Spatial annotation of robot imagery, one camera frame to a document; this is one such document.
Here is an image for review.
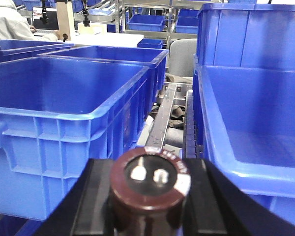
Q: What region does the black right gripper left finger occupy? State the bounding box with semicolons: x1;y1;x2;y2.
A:
34;159;115;236

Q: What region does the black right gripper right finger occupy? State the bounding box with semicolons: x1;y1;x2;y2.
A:
183;158;295;236

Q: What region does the dark red cylindrical capacitor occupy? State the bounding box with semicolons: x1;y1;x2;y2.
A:
110;147;191;236

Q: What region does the open-front blue bin right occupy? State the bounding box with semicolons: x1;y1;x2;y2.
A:
194;65;295;225

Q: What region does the large blue bin left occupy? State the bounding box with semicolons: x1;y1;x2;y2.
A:
0;57;151;220

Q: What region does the blue bin behind left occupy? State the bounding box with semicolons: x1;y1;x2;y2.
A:
38;45;168;117

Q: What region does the stacked blue bin upper right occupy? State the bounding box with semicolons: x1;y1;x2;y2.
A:
196;3;295;70

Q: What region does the roller track strip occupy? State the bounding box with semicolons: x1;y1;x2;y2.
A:
182;89;197;159

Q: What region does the grey chair back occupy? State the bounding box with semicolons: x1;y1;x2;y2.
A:
168;38;197;77

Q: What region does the person in grey hoodie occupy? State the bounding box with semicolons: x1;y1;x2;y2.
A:
0;0;60;42

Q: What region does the steel shelf rail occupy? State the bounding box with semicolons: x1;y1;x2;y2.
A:
145;83;177;151

